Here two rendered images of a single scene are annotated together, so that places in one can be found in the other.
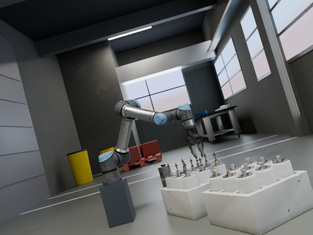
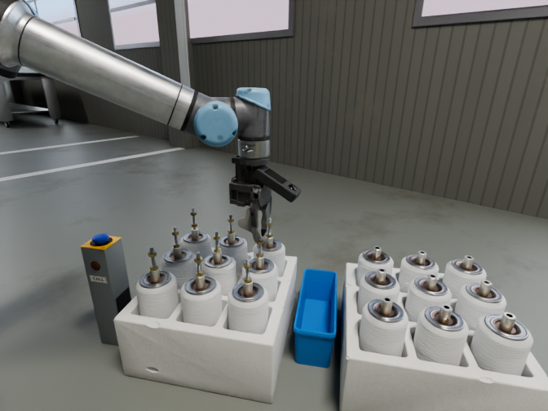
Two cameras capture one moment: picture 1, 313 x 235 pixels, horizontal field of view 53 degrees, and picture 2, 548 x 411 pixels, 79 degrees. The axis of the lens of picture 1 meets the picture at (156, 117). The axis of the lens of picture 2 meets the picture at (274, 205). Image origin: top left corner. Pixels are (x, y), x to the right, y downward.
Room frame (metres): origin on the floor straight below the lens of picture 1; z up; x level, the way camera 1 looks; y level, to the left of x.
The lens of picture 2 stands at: (1.58, 0.39, 0.72)
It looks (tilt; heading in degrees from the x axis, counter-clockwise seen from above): 21 degrees down; 307
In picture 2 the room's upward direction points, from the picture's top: 1 degrees clockwise
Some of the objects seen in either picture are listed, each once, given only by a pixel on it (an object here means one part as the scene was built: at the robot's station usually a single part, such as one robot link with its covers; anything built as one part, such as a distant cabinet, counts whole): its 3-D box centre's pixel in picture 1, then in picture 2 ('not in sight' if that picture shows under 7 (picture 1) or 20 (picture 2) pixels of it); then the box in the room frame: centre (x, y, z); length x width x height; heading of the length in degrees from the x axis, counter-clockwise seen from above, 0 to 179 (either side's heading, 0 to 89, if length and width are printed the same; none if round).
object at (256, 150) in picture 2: (188, 123); (253, 148); (2.08, -0.19, 0.57); 0.08 x 0.08 x 0.05
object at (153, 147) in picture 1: (142, 154); not in sight; (7.58, 0.56, 0.23); 1.27 x 0.88 x 0.46; 1
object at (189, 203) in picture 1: (200, 193); (220, 309); (2.17, -0.15, 0.09); 0.39 x 0.39 x 0.18; 26
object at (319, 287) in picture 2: not in sight; (316, 313); (1.96, -0.34, 0.06); 0.30 x 0.11 x 0.12; 117
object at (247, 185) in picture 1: (250, 194); (494, 360); (1.52, -0.33, 0.16); 0.10 x 0.10 x 0.18
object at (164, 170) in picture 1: (169, 186); (111, 292); (2.40, 0.05, 0.16); 0.07 x 0.07 x 0.31; 26
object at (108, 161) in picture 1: (107, 161); not in sight; (2.41, 0.44, 0.47); 0.13 x 0.12 x 0.14; 143
